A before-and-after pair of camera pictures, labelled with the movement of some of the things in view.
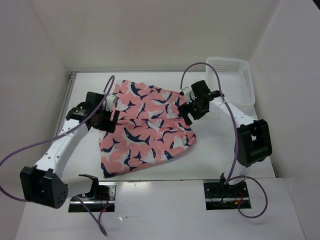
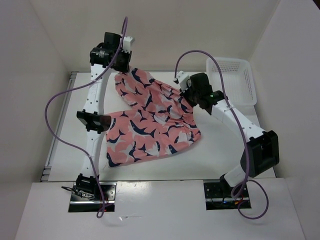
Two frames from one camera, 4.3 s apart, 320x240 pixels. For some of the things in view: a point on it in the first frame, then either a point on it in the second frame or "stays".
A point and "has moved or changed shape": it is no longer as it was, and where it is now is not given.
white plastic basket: (236, 82) stays
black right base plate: (220, 197) stays
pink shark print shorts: (149, 128) has moved or changed shape
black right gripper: (183, 110) to (185, 95)
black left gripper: (108, 126) to (126, 67)
